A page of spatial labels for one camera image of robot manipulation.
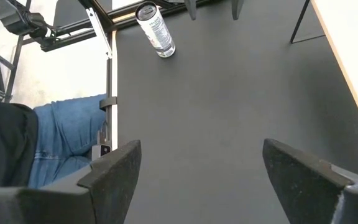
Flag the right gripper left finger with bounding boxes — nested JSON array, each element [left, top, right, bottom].
[[0, 139, 142, 224]]

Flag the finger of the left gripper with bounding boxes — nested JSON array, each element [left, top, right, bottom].
[[231, 0, 245, 21], [184, 0, 198, 21]]

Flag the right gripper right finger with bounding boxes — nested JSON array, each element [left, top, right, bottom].
[[262, 138, 358, 224]]

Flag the silver beverage can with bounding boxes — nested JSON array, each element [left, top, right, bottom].
[[135, 1, 177, 59]]

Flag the small white black device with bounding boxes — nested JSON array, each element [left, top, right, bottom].
[[91, 144, 112, 162]]

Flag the person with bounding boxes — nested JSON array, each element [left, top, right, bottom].
[[0, 93, 108, 189]]

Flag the black table mat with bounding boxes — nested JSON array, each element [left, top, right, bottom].
[[115, 0, 358, 224]]

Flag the dark grey mounted device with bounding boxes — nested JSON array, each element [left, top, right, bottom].
[[0, 0, 57, 40]]

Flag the silver metal bracket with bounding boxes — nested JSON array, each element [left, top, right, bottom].
[[85, 7, 114, 60]]

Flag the wooden shelf black metal frame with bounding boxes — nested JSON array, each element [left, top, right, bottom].
[[290, 0, 358, 150]]

